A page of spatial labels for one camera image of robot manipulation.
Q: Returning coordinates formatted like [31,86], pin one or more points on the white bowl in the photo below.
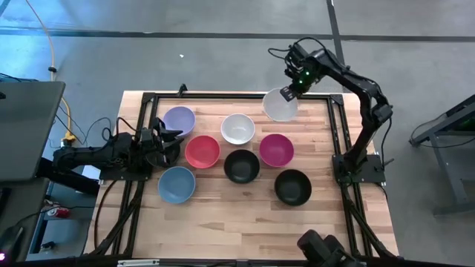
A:
[238,129]
[277,110]

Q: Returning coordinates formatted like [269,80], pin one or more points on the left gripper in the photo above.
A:
[146,148]

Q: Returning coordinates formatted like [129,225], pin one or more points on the white paper sheet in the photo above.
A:
[91,173]

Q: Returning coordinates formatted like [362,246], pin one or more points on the dark grey metal table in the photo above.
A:
[441,127]

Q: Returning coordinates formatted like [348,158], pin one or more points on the red drink can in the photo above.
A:
[58,212]

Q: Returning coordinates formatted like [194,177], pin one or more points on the blue bowl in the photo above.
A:
[176,185]

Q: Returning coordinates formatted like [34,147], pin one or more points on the lavender bowl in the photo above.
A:
[182,116]

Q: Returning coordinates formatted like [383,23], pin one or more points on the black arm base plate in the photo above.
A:
[371,172]
[111,174]

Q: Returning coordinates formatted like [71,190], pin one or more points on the black aluminium table frame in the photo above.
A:
[241,95]

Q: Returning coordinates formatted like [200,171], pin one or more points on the coral red bowl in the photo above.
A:
[202,152]

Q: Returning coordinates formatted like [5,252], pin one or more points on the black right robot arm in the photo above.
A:
[356,79]

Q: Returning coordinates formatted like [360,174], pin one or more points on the yellow power plug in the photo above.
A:
[68,140]

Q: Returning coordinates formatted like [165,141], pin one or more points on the grey desk top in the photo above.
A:
[29,126]

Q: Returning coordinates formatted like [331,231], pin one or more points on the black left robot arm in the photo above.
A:
[92,155]

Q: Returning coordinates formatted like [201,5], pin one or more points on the black frame clip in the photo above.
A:
[182,89]

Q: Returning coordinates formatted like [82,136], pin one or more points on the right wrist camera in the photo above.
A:
[293,59]

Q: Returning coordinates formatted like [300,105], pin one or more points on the silver metal bracket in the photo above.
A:
[138,263]

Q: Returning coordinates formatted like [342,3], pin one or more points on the magenta bowl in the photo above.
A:
[276,150]

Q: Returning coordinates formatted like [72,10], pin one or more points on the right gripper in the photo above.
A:
[306,76]

